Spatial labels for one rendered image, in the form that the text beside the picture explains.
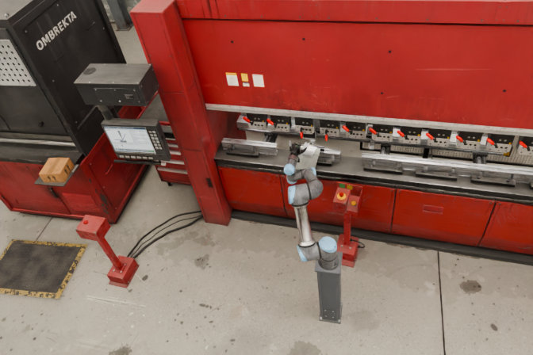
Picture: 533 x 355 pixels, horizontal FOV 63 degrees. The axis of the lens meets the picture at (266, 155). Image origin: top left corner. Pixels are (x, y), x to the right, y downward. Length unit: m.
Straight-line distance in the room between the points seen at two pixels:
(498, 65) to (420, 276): 1.94
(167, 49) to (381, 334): 2.71
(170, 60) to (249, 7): 0.69
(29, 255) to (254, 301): 2.41
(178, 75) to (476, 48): 1.97
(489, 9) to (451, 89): 0.57
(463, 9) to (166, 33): 1.84
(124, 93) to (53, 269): 2.30
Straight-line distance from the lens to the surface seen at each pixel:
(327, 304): 3.58
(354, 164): 3.65
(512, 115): 3.28
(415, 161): 3.58
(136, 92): 3.08
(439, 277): 4.13
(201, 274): 4.20
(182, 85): 3.29
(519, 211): 3.81
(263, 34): 3.05
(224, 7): 3.03
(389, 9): 2.80
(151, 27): 3.12
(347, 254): 4.02
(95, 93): 3.27
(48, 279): 4.81
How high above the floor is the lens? 3.47
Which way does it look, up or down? 43 degrees down
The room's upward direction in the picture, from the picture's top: 10 degrees counter-clockwise
